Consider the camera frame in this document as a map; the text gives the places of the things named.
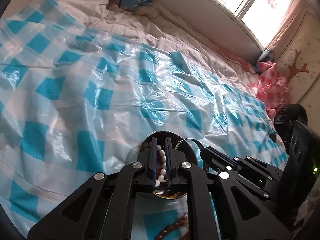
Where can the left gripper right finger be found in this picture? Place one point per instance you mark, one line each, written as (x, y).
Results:
(174, 159)

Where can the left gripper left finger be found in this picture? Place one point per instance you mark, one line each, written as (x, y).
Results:
(147, 176)

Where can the round metal tin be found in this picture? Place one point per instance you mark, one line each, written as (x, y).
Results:
(162, 186)

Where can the black plastic bag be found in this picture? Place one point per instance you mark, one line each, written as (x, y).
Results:
(285, 119)

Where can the blue white checkered plastic sheet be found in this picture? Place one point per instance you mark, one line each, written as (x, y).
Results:
(76, 100)

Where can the pink striped bed sheet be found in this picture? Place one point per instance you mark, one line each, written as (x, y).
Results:
(156, 26)

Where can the pink window curtain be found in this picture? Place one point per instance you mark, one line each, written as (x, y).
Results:
(286, 32)

